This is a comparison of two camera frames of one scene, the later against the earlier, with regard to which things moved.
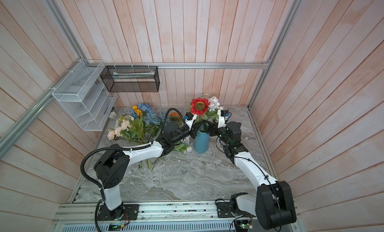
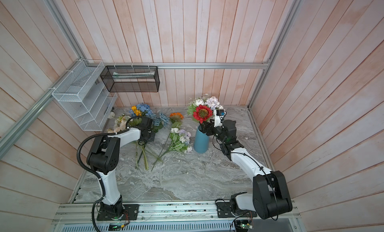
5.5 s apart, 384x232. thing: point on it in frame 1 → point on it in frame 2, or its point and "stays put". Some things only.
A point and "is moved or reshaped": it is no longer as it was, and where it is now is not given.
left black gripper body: [183, 133] → [150, 137]
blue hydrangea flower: [145, 107] stays put
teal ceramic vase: [201, 142] stays put
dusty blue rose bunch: [158, 119] stays put
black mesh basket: [131, 78] stays put
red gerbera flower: [199, 106] is moved or reshaped
